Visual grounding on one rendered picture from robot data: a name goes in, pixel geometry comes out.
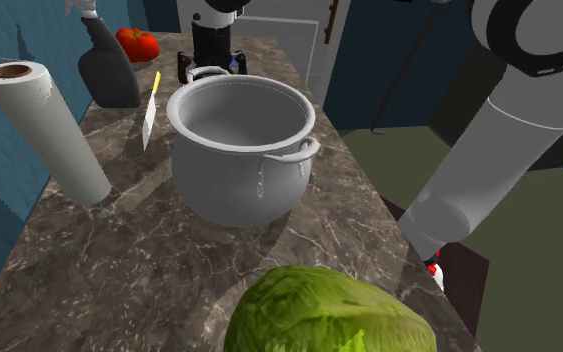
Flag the green lettuce head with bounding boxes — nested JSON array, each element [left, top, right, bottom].
[[222, 264, 439, 352]]

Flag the yellow handled knife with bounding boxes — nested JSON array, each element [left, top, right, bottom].
[[141, 70, 163, 153]]

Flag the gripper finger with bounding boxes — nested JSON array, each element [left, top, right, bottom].
[[176, 50, 196, 86], [229, 50, 249, 77]]

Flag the red tomato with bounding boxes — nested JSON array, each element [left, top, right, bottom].
[[115, 27, 161, 65]]

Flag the grey metal cooking pot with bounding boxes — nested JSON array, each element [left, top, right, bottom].
[[165, 65, 322, 229]]

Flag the black spray bottle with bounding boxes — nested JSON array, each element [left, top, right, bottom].
[[64, 0, 143, 110]]

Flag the white paper towel roll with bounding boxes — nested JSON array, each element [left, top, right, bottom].
[[0, 60, 113, 207]]

